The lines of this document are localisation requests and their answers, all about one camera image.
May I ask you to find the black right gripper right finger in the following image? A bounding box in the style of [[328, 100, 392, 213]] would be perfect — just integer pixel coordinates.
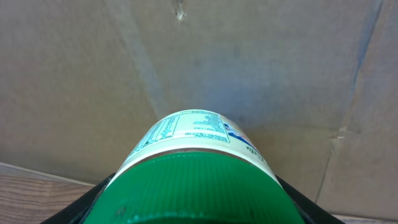
[[276, 176, 345, 224]]

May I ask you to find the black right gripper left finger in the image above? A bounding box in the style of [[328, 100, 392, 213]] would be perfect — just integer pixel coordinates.
[[40, 173, 115, 224]]

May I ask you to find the green lid white jar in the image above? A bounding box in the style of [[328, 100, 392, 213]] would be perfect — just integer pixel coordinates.
[[85, 110, 303, 223]]

